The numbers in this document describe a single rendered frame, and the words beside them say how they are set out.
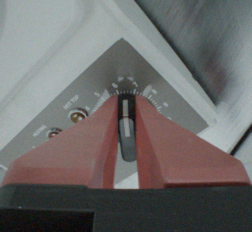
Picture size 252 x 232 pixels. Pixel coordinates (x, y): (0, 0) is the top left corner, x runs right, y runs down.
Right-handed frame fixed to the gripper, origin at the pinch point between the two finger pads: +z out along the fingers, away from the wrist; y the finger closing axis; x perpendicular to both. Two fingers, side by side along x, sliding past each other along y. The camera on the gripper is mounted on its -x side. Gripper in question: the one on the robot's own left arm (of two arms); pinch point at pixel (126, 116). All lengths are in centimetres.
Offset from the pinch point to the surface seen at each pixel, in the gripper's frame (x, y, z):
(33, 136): 2.6, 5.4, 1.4
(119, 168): 5.4, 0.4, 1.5
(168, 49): -1.5, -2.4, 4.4
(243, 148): 4.8, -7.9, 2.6
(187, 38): -1.3, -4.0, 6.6
